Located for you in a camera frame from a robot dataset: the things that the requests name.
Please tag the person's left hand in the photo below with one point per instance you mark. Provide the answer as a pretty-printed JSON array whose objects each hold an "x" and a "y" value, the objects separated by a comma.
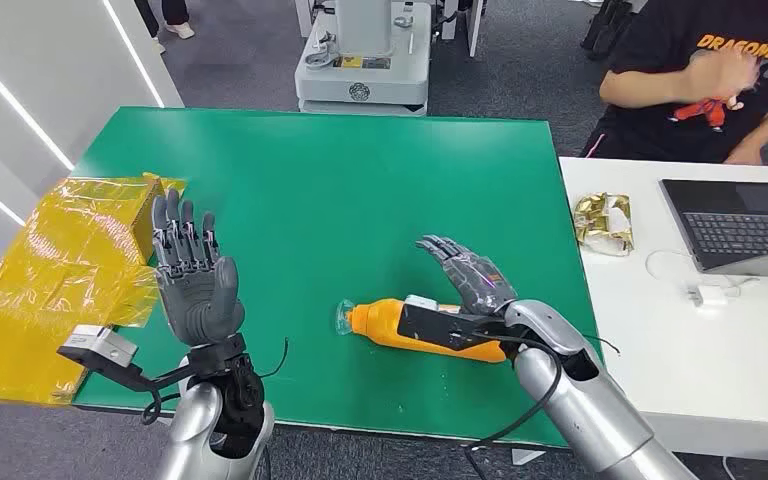
[{"x": 744, "y": 156}]

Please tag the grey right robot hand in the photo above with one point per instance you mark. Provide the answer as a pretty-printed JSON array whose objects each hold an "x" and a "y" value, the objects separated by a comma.
[{"x": 477, "y": 281}]

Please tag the person's right hand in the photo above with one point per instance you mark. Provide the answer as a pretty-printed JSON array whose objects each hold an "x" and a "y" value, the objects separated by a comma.
[{"x": 722, "y": 73}]

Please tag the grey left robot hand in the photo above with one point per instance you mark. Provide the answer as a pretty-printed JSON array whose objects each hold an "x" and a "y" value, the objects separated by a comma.
[{"x": 195, "y": 298}]

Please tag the orange plastic bottle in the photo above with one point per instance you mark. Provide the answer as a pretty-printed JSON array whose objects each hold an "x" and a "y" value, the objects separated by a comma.
[{"x": 380, "y": 323}]

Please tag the person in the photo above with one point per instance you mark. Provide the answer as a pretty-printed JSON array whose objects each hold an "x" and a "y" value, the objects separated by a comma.
[
  {"x": 662, "y": 33},
  {"x": 178, "y": 30}
]

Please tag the dark grey laptop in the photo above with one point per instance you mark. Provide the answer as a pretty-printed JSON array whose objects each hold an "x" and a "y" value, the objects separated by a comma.
[{"x": 742, "y": 232}]

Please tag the black equipment legs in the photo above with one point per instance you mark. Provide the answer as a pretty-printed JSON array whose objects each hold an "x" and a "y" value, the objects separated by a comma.
[{"x": 606, "y": 26}]

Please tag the gold foil wrapper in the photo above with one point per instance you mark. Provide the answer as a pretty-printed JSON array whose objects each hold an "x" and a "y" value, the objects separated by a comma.
[{"x": 599, "y": 225}]

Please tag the white power adapter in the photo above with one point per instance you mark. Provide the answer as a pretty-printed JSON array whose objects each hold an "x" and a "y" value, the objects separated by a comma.
[{"x": 708, "y": 296}]

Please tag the yellow film wrapped cardboard box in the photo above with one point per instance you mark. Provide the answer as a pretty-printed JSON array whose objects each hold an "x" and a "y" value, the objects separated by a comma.
[{"x": 46, "y": 278}]

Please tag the green table mat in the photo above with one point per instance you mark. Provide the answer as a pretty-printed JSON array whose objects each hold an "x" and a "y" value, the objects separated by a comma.
[{"x": 331, "y": 199}]

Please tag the white desk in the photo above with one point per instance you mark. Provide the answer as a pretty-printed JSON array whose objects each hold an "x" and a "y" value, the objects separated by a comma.
[{"x": 656, "y": 371}]

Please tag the grey wheeled machine with column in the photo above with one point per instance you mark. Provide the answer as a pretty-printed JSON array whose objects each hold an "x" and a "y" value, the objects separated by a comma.
[{"x": 357, "y": 73}]

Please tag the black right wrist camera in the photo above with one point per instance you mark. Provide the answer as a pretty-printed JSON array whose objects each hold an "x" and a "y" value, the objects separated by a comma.
[{"x": 437, "y": 328}]

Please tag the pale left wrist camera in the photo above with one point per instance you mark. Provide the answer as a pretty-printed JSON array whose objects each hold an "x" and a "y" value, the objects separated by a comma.
[{"x": 99, "y": 344}]

